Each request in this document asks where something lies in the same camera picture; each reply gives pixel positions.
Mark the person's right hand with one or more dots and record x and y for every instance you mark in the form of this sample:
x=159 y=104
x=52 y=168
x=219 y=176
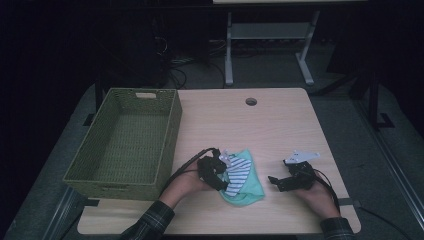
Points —
x=321 y=201

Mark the black metal stand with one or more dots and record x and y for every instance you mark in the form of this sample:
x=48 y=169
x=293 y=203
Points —
x=375 y=100

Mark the green woven basket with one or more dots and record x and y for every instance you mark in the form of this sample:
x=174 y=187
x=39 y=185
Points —
x=133 y=140

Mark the person's left hand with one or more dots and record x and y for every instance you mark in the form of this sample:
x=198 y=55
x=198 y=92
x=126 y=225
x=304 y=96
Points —
x=186 y=188

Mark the black tape strip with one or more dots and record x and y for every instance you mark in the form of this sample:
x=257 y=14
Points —
x=90 y=202

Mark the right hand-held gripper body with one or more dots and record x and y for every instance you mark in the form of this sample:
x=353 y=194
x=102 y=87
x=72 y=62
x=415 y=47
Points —
x=301 y=176

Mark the grey metal stand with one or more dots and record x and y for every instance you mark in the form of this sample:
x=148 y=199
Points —
x=270 y=30

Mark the grey tape strip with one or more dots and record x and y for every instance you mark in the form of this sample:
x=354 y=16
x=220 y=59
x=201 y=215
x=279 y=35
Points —
x=351 y=202

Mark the mint green striped garment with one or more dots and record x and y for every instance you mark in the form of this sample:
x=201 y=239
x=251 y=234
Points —
x=250 y=186

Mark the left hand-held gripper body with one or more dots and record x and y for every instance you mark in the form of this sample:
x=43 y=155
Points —
x=210 y=168

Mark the aluminium rail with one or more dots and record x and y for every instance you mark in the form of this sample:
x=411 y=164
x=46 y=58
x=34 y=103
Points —
x=393 y=160
x=61 y=216

